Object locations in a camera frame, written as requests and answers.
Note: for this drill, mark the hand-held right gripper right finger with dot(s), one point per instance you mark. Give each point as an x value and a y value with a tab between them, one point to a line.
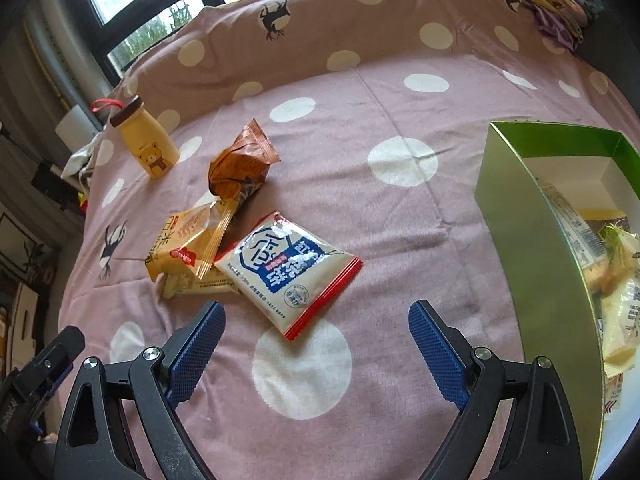
437	355

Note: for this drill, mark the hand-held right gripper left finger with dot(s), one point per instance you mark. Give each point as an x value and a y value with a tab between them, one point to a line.
195	355

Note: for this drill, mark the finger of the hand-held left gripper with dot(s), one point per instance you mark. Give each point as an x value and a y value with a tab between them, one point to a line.
55	360

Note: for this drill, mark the yellow snack packet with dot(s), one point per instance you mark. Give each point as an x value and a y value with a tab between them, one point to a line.
200	285

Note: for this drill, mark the yellow rice cracker packet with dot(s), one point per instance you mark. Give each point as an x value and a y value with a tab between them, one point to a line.
185	240

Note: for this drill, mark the white blue-print snack packet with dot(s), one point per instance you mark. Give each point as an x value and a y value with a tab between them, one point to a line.
285	280

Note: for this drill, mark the green cardboard box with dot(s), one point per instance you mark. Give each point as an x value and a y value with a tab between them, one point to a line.
530	240

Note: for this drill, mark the white peanut-print snack packet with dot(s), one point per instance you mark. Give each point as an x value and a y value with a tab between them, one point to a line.
612	395

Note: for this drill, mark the plain white snack packet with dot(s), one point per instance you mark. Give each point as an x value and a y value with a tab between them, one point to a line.
622	330

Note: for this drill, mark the orange-brown snack packet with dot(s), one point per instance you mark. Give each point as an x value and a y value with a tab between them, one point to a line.
242	160

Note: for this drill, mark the green-white snack packet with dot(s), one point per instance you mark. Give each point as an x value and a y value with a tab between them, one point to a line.
620	242

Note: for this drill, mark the white crumpled clothes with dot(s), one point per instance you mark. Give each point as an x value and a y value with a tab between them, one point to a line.
80	160

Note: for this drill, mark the yellow bear print bottle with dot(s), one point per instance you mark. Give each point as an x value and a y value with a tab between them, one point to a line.
150	150

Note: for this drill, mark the white plastic panel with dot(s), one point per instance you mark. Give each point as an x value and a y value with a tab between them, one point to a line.
75	125

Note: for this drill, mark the pink polka-dot blanket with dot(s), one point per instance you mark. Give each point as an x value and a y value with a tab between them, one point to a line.
350	125

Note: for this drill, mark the grey curtain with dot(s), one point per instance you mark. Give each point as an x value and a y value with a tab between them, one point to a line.
55	60

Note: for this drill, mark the black-framed window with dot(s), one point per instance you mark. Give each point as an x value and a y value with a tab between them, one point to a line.
100	45

